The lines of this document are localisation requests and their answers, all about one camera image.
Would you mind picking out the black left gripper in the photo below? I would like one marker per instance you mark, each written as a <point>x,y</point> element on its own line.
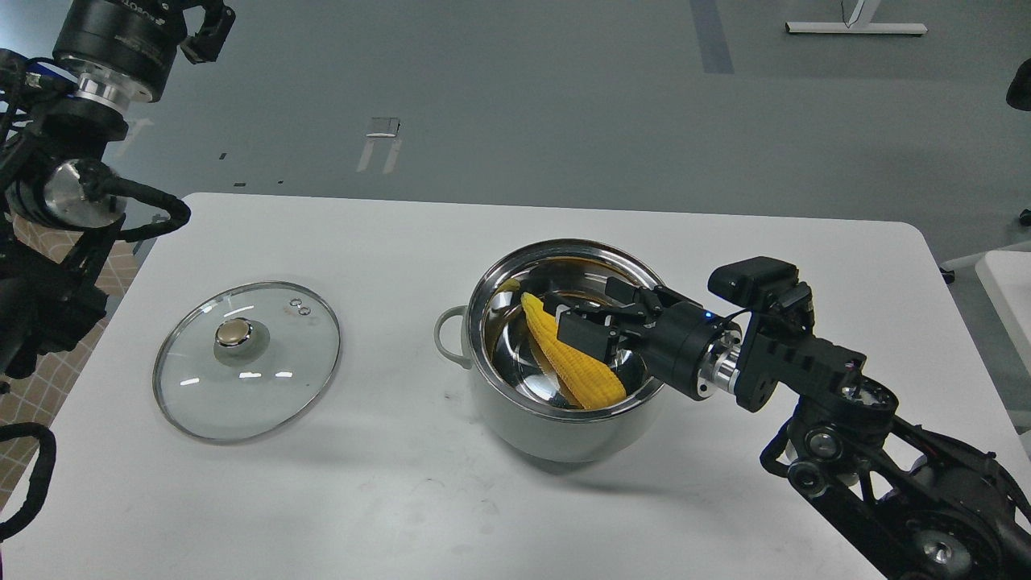
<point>139,39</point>

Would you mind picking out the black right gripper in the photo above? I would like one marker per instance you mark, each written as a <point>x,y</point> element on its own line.
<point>680,347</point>

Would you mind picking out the yellow corn cob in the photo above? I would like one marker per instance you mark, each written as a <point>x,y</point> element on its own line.
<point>576,362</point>

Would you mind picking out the glass pot lid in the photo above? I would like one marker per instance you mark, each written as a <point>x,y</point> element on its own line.
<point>247,361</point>

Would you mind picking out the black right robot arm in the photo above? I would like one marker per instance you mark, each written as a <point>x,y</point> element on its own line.
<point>916,504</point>

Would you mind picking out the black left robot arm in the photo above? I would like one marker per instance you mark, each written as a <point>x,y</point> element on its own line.
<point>63,208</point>

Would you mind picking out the white steel cooking pot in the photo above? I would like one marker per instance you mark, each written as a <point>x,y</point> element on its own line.
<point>577,269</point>

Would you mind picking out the checkered beige cloth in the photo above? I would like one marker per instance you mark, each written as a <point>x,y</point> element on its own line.
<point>39,398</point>

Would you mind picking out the white desk leg base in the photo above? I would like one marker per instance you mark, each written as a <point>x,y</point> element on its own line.
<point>859,22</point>

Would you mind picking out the white side table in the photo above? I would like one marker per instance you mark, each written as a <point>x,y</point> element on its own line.
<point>992,293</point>

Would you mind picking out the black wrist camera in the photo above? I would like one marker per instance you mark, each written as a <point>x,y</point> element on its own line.
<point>754,283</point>

